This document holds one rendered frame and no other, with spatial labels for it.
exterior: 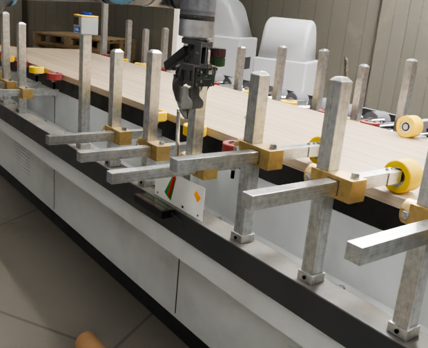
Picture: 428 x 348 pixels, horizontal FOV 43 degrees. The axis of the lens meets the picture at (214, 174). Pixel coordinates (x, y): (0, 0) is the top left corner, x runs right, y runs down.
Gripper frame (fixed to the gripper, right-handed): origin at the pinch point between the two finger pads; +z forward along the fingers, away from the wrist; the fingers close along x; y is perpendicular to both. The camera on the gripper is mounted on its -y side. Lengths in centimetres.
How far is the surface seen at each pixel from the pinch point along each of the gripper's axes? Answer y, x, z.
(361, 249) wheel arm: 75, -19, 5
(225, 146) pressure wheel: -1.4, 16.2, 10.7
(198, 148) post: -3.7, 8.1, 11.1
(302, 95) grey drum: -108, 160, 16
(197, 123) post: -3.8, 7.2, 3.7
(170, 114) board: -48, 27, 11
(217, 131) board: -19.0, 26.9, 10.7
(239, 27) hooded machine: -388, 338, -12
